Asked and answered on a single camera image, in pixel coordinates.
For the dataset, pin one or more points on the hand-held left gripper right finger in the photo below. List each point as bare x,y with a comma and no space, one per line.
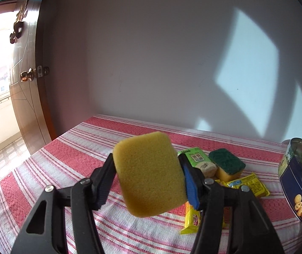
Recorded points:
192,187

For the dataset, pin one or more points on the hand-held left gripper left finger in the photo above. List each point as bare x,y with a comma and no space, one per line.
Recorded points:
104,187

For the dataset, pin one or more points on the blue round cookie tin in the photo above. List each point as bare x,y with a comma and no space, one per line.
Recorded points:
294,190

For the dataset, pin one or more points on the small green beige tissue pack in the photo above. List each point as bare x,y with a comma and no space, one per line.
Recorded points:
201,161

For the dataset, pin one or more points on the yellow snack packet red print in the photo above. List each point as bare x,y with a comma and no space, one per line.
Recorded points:
192,219

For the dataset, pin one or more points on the green yellow scrub sponge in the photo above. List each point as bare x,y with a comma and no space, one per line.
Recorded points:
226,161

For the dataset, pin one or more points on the plain yellow sponge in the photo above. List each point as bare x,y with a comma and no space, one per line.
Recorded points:
148,174

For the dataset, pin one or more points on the yellow snack packet blue strip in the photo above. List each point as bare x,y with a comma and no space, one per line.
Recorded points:
249,185

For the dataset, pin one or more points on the red white striped bed cover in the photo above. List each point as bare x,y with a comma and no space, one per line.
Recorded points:
68,150

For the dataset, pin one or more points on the brown wooden door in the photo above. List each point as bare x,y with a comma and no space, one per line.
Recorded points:
26,105

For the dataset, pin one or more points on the metal door latch plate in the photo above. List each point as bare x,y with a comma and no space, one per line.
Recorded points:
42,71

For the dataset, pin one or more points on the brass door knob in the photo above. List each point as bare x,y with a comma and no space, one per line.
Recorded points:
27,75

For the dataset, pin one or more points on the dark hanging door ornament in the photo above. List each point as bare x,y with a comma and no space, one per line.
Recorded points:
18,26

